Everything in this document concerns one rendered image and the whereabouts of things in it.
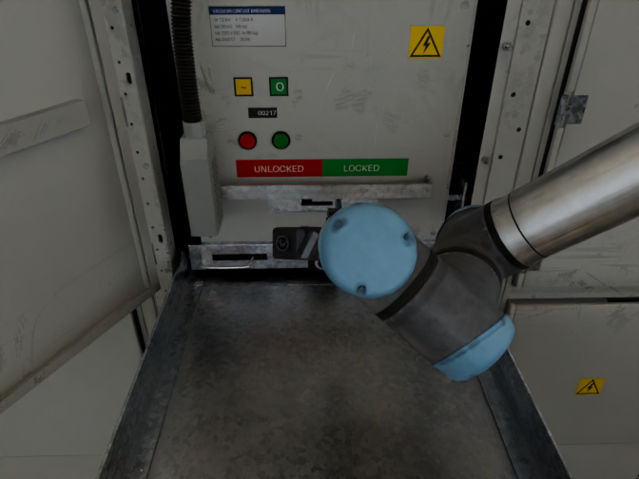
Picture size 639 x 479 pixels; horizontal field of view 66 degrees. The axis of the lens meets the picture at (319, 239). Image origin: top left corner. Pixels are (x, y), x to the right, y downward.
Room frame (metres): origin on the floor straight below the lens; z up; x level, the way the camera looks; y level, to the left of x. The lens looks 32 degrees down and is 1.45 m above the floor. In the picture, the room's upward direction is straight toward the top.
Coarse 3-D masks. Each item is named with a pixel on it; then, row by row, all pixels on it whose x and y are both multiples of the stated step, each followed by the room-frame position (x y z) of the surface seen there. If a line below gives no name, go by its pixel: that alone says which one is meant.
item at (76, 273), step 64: (0, 0) 0.70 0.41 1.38; (64, 0) 0.78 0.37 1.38; (0, 64) 0.68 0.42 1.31; (64, 64) 0.76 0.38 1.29; (0, 128) 0.63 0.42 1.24; (64, 128) 0.72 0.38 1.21; (0, 192) 0.62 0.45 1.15; (64, 192) 0.71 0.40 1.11; (0, 256) 0.60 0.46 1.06; (64, 256) 0.68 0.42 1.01; (128, 256) 0.79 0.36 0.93; (0, 320) 0.57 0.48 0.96; (64, 320) 0.65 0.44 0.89; (0, 384) 0.53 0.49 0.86
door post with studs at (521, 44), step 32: (512, 0) 0.83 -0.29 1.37; (544, 0) 0.82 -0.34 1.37; (512, 32) 0.83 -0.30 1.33; (544, 32) 0.82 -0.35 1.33; (512, 64) 0.82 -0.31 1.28; (512, 96) 0.82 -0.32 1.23; (512, 128) 0.82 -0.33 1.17; (480, 160) 0.83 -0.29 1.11; (512, 160) 0.82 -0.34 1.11; (480, 192) 0.83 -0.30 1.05
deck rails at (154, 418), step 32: (192, 288) 0.79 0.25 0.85; (160, 320) 0.63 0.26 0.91; (192, 320) 0.70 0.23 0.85; (160, 352) 0.60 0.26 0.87; (160, 384) 0.55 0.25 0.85; (480, 384) 0.55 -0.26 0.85; (512, 384) 0.52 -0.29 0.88; (128, 416) 0.45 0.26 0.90; (160, 416) 0.48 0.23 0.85; (512, 416) 0.48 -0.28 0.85; (128, 448) 0.42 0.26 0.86; (512, 448) 0.43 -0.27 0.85; (544, 448) 0.40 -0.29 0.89
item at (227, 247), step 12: (192, 240) 0.86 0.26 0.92; (432, 240) 0.86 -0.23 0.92; (192, 252) 0.84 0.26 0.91; (216, 252) 0.84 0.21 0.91; (228, 252) 0.84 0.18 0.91; (240, 252) 0.84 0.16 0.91; (252, 252) 0.84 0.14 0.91; (264, 252) 0.84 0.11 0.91; (192, 264) 0.84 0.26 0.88; (216, 264) 0.84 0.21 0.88; (228, 264) 0.84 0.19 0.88; (240, 264) 0.84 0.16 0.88; (252, 264) 0.84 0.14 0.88; (264, 264) 0.84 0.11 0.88; (276, 264) 0.84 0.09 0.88; (288, 264) 0.84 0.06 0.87; (300, 264) 0.84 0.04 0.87
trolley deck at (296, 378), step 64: (256, 320) 0.70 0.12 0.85; (320, 320) 0.70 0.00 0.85; (192, 384) 0.55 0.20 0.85; (256, 384) 0.55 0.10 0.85; (320, 384) 0.55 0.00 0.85; (384, 384) 0.55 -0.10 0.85; (448, 384) 0.55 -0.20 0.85; (192, 448) 0.43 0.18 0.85; (256, 448) 0.43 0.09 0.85; (320, 448) 0.43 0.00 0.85; (384, 448) 0.43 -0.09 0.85; (448, 448) 0.43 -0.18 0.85
